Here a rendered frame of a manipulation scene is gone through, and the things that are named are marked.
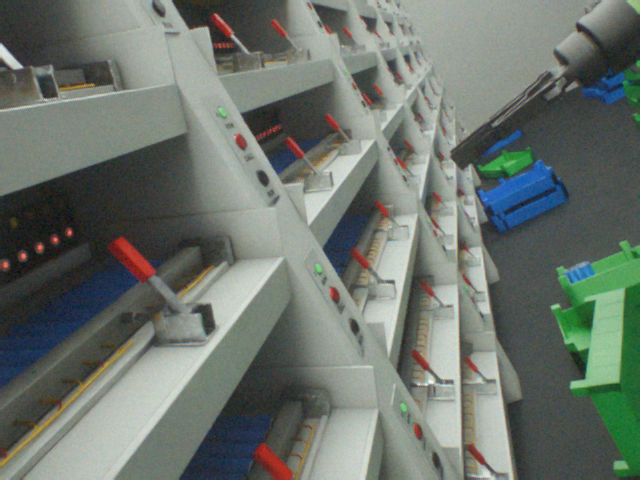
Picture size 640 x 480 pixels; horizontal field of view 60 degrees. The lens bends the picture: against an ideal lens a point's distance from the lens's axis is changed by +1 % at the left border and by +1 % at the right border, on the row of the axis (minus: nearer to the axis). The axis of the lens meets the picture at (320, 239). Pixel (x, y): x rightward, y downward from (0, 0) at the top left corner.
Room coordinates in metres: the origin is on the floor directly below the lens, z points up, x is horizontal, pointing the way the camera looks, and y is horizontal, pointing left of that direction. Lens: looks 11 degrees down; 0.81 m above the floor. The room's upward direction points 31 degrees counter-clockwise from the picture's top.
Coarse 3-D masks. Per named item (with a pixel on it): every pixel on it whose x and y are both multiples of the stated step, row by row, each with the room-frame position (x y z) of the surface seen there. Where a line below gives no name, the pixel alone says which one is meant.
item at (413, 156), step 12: (396, 144) 1.86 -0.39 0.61; (408, 144) 1.69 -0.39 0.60; (420, 144) 1.84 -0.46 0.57; (396, 156) 1.78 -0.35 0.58; (408, 156) 1.78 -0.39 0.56; (420, 156) 1.69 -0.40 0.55; (408, 168) 1.62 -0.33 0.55; (420, 168) 1.62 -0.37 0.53; (420, 180) 1.45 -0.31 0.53; (420, 192) 1.35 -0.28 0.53
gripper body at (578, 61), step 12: (576, 36) 0.75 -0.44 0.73; (564, 48) 0.76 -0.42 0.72; (576, 48) 0.74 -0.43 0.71; (588, 48) 0.73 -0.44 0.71; (564, 60) 0.76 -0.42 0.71; (576, 60) 0.74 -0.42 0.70; (588, 60) 0.73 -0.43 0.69; (600, 60) 0.73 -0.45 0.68; (552, 72) 0.79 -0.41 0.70; (564, 72) 0.74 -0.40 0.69; (576, 72) 0.74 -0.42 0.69; (588, 72) 0.74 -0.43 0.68; (600, 72) 0.74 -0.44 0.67; (588, 84) 0.75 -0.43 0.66
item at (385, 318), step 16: (352, 208) 1.23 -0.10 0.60; (368, 208) 1.21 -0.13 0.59; (400, 208) 1.19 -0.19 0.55; (416, 208) 1.18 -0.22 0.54; (384, 224) 1.14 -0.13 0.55; (400, 224) 1.13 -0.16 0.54; (416, 224) 1.13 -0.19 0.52; (400, 240) 1.03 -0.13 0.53; (416, 240) 1.10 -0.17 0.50; (368, 256) 0.97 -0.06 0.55; (384, 256) 0.96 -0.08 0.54; (400, 256) 0.94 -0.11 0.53; (384, 272) 0.88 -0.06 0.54; (400, 272) 0.87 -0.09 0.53; (400, 288) 0.81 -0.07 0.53; (368, 304) 0.78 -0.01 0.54; (384, 304) 0.77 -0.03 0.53; (400, 304) 0.77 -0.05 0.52; (368, 320) 0.73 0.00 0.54; (384, 320) 0.72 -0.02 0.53; (400, 320) 0.75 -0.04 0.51; (384, 336) 0.62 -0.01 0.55; (400, 336) 0.73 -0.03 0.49; (384, 352) 0.62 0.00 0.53
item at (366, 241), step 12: (372, 216) 1.14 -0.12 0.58; (384, 216) 1.16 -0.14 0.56; (372, 228) 1.06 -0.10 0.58; (384, 228) 1.09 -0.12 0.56; (360, 240) 1.00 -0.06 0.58; (372, 240) 1.03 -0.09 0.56; (360, 252) 0.93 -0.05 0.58; (348, 264) 0.89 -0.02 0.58; (360, 264) 0.89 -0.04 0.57; (348, 276) 0.84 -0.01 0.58; (360, 276) 0.86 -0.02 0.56; (348, 288) 0.79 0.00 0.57
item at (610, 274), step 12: (624, 252) 1.44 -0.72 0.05; (636, 252) 1.20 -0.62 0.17; (600, 264) 1.48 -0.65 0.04; (612, 264) 1.46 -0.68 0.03; (624, 264) 1.21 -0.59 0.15; (636, 264) 1.20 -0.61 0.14; (564, 276) 1.26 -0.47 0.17; (600, 276) 1.23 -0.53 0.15; (612, 276) 1.21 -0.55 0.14; (624, 276) 1.20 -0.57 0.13; (636, 276) 1.19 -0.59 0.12; (564, 288) 1.26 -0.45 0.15; (576, 288) 1.25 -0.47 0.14; (588, 288) 1.23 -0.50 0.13; (600, 288) 1.22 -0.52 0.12; (612, 288) 1.21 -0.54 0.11; (576, 300) 1.24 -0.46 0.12
